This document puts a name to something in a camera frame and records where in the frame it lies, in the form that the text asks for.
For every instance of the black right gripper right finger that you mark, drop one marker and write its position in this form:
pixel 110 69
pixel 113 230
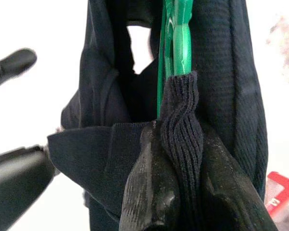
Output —
pixel 238 192

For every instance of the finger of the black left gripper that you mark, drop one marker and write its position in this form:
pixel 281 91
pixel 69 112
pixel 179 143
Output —
pixel 17 187
pixel 17 62

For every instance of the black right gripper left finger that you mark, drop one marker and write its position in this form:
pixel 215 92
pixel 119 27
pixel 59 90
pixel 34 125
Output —
pixel 149 187

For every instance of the black buttoned garment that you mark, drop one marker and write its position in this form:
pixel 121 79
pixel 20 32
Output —
pixel 91 156

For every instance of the green plastic hanger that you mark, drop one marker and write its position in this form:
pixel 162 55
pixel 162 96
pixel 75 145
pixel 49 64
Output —
pixel 181 43

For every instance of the red plastic stool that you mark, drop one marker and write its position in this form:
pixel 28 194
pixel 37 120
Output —
pixel 281 190

